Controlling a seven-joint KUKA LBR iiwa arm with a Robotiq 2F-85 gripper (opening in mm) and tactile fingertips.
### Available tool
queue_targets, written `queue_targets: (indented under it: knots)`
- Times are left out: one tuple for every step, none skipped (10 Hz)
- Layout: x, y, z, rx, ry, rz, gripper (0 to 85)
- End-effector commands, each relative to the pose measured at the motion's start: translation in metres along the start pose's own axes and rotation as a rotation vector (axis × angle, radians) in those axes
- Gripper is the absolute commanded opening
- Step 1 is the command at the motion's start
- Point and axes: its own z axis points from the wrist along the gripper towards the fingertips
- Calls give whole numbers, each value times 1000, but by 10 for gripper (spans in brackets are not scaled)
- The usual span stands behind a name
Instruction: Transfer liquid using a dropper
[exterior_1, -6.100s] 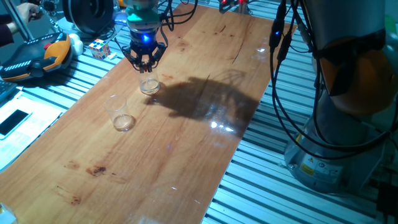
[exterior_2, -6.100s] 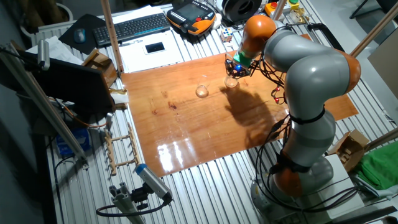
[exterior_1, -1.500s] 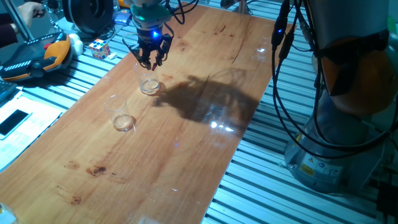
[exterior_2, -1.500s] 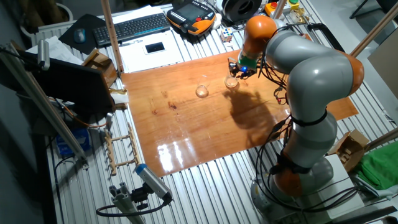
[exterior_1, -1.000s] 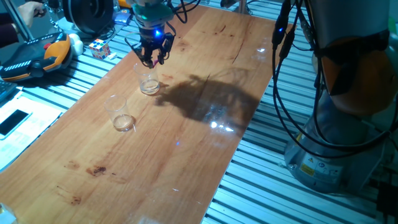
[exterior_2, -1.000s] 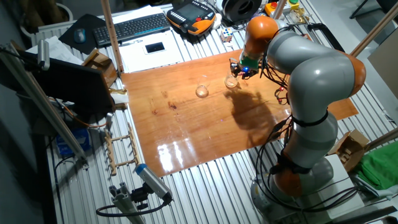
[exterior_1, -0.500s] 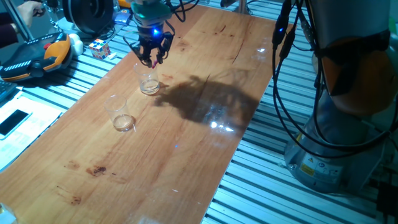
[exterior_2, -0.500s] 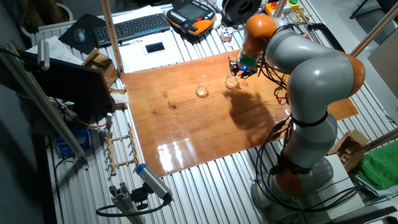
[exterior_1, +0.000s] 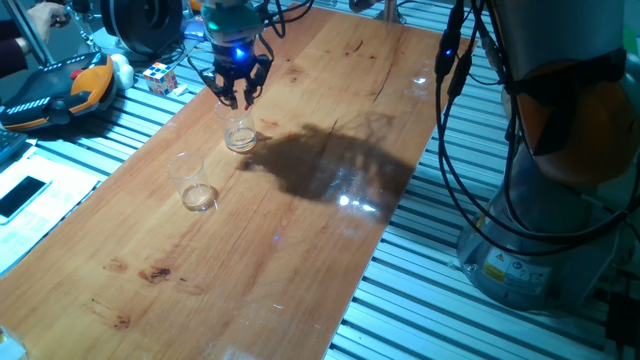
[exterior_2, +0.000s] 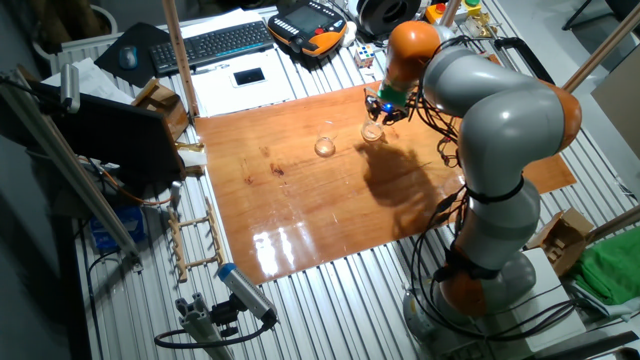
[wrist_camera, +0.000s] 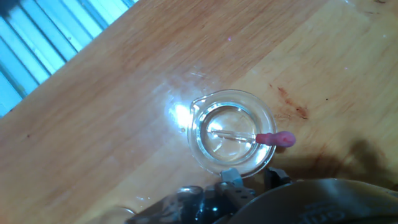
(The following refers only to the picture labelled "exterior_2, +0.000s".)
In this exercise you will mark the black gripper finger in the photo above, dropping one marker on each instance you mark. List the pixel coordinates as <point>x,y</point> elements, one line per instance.
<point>395,119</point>
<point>373,116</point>

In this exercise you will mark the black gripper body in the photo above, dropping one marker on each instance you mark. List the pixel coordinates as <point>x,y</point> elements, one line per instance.
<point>387,109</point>

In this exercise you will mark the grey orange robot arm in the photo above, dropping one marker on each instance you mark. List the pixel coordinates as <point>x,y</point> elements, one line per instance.
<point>510,125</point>

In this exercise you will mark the green wrist adapter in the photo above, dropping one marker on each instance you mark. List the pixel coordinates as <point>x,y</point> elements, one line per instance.
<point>392,94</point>

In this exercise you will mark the clear glass beaker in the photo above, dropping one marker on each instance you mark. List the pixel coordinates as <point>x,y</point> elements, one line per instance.
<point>325,147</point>
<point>372,135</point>

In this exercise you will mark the small white eraser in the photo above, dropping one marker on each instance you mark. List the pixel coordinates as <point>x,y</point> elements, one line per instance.
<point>368,71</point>

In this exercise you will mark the colourful puzzle cube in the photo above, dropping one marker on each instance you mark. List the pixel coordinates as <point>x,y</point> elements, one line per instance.
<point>364,56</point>

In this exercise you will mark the white figurine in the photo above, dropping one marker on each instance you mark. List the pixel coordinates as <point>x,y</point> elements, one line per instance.
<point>350,32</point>

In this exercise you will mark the black round spool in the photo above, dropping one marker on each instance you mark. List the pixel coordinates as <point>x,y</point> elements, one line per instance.
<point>390,15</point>

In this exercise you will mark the orange box with red button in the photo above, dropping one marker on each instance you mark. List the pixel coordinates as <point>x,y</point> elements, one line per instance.
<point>435,12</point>

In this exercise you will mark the upright stand pole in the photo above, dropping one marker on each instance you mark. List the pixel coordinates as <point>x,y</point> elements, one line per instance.
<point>450,12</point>

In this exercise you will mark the orange black teach pendant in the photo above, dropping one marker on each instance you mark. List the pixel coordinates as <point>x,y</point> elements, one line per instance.
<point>305,22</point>

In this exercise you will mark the wooden board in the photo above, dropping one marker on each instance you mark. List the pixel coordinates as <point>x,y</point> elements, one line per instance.
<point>310,215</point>

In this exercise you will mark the brass fitting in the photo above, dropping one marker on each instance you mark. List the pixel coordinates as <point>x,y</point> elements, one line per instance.
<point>482,22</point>

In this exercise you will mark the yellow button box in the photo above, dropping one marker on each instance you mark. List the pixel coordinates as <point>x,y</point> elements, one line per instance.
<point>472,10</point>

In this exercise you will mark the white smartphone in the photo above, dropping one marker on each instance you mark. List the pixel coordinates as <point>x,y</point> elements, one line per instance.
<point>248,76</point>

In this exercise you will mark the white printed paper sheet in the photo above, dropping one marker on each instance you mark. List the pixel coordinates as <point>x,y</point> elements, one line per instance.
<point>225,102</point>

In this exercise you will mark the black computer keyboard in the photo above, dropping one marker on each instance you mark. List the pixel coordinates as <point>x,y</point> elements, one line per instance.
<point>210,47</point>

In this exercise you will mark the wooden rack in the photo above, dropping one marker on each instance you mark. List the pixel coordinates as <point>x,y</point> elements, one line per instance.
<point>215,235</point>

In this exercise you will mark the wooden pole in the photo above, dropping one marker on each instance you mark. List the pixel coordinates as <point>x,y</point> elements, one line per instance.
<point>615,222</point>
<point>605,47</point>
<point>180,60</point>

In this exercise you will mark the cardboard box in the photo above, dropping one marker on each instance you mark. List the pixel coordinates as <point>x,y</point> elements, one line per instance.
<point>560,240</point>

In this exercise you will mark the wooden block stand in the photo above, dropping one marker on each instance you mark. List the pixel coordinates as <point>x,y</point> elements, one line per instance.
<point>165,107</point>

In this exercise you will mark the white robot platform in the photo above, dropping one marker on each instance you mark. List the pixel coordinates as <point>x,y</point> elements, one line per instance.
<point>540,270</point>

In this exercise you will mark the beige panel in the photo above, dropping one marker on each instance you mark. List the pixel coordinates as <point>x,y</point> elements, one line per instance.
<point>620,110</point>

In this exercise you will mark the black mouse pad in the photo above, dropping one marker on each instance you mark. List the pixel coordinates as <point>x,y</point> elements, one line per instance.
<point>145,32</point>

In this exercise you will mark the black monitor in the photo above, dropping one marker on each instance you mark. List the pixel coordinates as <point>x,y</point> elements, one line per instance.
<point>115,135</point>

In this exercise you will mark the green cloth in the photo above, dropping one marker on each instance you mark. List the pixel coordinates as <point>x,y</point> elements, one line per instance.
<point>610,270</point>

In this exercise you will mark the blue packet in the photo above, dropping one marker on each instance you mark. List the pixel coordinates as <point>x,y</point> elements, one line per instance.
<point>120,227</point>

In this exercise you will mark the aluminium profile beam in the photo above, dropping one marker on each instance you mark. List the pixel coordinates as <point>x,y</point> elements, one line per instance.
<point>65,165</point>

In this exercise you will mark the silver depth camera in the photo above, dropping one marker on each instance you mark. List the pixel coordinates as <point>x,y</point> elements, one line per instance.
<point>70,87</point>
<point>247,292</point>

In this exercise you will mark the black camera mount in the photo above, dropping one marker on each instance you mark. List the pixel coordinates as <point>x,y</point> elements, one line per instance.
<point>225,315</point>

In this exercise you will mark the short aluminium profile post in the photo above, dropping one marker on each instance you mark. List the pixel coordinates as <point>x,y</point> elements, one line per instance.
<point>200,325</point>

